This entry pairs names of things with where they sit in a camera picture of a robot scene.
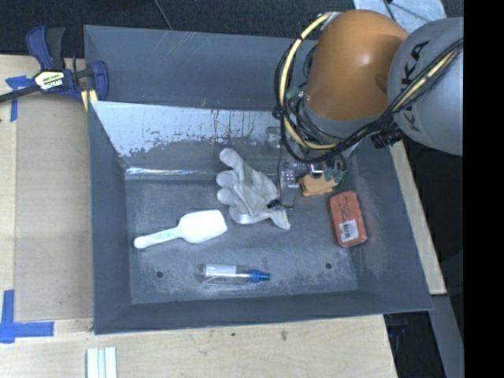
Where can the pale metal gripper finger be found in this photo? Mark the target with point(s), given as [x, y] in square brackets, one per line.
[271, 142]
[290, 191]

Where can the small orange flat piece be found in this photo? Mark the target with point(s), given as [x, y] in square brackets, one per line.
[315, 187]

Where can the white work glove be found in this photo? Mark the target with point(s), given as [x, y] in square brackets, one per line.
[248, 191]

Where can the red-brown flat block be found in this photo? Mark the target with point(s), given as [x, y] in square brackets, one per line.
[348, 219]

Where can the white plastic scoop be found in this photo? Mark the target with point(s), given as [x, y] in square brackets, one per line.
[201, 227]

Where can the clear tube with blue cap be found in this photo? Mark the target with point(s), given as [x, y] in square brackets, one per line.
[224, 271]

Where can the grey metal bin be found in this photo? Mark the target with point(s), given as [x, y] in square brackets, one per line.
[177, 73]

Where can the black cylinder on white bracket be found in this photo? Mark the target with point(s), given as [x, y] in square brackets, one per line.
[386, 138]

